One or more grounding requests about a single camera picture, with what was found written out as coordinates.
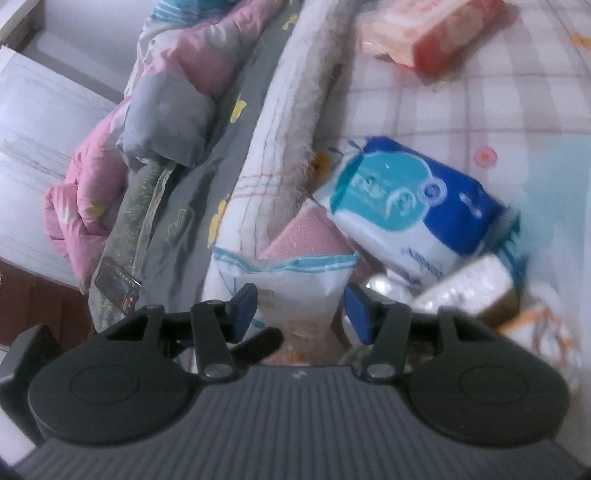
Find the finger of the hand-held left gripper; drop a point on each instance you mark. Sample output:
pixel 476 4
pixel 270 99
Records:
pixel 263 342

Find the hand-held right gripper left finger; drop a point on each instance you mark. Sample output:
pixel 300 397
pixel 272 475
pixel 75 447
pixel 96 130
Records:
pixel 242 311

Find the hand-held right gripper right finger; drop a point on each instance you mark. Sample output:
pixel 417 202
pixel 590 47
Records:
pixel 360 318

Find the white blue-striped plastic packet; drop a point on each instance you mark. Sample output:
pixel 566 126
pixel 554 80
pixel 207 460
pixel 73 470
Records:
pixel 295 281

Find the silver foil packet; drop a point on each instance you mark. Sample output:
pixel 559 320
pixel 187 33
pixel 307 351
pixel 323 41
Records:
pixel 385 286

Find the pink cloth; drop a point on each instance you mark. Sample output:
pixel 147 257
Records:
pixel 309 235

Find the gold and white packet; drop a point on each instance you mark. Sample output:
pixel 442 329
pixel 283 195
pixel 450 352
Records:
pixel 466 286

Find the grey sheet with yellow prints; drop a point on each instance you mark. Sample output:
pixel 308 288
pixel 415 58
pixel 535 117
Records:
pixel 194 194

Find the blue and white tissue pack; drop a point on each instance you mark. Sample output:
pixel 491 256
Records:
pixel 415 198

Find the olive patterned cloth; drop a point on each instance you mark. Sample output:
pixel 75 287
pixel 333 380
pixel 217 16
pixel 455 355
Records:
pixel 129 240

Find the orange striped cloth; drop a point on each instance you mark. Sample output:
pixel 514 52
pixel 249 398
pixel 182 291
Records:
pixel 540 323

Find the white fuzzy blanket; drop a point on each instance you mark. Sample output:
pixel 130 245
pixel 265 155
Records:
pixel 286 115

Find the white cabinet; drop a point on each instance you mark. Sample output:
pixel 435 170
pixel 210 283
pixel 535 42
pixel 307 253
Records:
pixel 37 138

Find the pink checked bedsheet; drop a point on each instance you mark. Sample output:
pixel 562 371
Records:
pixel 438 115

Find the pink and grey quilt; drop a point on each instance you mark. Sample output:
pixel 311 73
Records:
pixel 184 55

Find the red tissue pack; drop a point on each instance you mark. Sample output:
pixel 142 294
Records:
pixel 438 32

